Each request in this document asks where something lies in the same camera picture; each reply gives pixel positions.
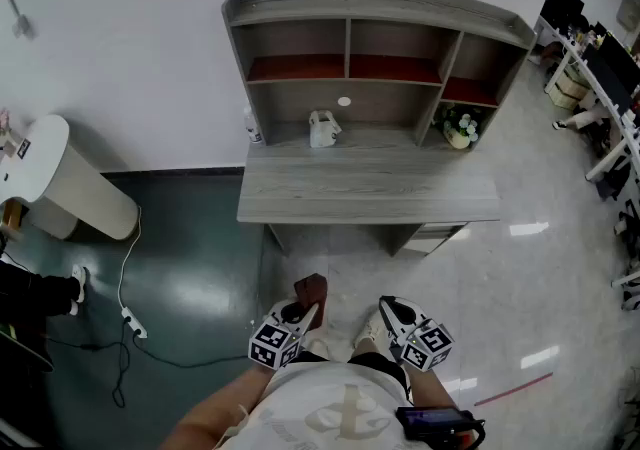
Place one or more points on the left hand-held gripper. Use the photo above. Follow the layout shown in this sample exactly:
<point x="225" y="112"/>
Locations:
<point x="270" y="343"/>

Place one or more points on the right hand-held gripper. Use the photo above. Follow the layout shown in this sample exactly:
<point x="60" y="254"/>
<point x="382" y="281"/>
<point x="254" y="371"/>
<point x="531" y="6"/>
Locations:
<point x="425" y="345"/>

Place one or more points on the brown wiping cloth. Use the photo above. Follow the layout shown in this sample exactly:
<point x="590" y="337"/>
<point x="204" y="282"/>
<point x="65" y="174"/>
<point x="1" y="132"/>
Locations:
<point x="312" y="290"/>

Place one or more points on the person's right forearm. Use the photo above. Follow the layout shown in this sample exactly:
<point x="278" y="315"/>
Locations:
<point x="435" y="388"/>

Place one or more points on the person's left forearm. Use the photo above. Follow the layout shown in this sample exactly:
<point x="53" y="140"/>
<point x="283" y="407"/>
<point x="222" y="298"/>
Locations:
<point x="220" y="413"/>

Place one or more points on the grey wood-grain table top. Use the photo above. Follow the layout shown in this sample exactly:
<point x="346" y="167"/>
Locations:
<point x="370" y="183"/>

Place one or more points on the long white office desk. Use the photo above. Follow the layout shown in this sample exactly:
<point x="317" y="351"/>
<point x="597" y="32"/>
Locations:
<point x="607" y="103"/>

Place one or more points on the black computer monitor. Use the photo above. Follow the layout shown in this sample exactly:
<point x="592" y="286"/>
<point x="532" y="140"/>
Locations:
<point x="562" y="3"/>
<point x="612" y="68"/>

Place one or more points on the person's white right shoe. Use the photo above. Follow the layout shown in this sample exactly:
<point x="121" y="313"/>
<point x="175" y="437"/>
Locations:
<point x="370" y="330"/>

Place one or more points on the person's white shoe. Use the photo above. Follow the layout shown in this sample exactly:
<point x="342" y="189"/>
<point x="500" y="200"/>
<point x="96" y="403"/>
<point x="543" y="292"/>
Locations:
<point x="370" y="330"/>
<point x="79" y="283"/>

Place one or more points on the person's white printed t-shirt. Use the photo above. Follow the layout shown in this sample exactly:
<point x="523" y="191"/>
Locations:
<point x="320" y="403"/>

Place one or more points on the black wrist-mounted device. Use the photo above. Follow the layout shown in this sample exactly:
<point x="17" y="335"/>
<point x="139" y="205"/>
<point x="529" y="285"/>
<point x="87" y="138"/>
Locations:
<point x="430" y="420"/>

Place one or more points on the red floor tape strip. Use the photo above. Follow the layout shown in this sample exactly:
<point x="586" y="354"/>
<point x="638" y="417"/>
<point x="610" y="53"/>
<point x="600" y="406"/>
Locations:
<point x="515" y="389"/>

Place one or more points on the white power strip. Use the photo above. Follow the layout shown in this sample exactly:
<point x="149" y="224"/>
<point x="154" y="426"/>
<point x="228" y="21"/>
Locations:
<point x="135" y="323"/>

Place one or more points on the white plastic bottle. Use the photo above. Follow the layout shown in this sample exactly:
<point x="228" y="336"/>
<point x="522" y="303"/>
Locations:
<point x="253" y="127"/>

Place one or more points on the potted flowers in white pot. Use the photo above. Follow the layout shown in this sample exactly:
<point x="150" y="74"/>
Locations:
<point x="459" y="130"/>

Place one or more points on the dark table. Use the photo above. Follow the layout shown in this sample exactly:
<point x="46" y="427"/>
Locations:
<point x="25" y="353"/>

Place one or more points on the stack of cardboard boxes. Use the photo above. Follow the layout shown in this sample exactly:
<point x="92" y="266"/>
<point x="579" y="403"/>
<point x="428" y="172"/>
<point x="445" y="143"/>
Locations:
<point x="567" y="90"/>

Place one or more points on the small wooden box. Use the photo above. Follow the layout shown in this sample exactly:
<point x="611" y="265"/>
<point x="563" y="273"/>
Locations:
<point x="11" y="213"/>

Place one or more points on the black and white tag card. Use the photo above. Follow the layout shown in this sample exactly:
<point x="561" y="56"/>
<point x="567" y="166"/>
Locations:
<point x="23" y="148"/>

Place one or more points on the pink flower bunch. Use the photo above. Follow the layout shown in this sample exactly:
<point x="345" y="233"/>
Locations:
<point x="4" y="120"/>

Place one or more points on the white round pedestal table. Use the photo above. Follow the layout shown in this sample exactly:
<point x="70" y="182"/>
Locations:
<point x="80" y="183"/>

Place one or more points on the grey wall panel box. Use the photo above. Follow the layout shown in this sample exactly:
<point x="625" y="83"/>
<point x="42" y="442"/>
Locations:
<point x="627" y="13"/>

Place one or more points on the grey wall socket box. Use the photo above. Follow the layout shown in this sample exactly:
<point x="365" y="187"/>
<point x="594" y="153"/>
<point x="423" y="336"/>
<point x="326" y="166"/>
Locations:
<point x="23" y="27"/>

